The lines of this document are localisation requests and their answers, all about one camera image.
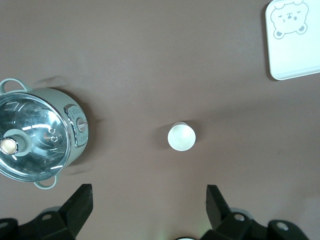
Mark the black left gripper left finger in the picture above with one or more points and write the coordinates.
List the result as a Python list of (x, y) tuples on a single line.
[(70, 217)]

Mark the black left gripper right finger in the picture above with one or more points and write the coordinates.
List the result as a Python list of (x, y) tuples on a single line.
[(222, 220)]

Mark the white plastic cup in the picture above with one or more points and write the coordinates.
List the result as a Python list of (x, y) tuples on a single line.
[(181, 137)]

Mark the glass pot lid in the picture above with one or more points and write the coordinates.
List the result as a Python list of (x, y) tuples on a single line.
[(37, 150)]

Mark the white bear print tray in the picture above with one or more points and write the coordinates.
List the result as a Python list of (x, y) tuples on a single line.
[(292, 55)]

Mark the brown table mat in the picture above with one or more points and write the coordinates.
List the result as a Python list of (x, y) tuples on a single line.
[(150, 50)]

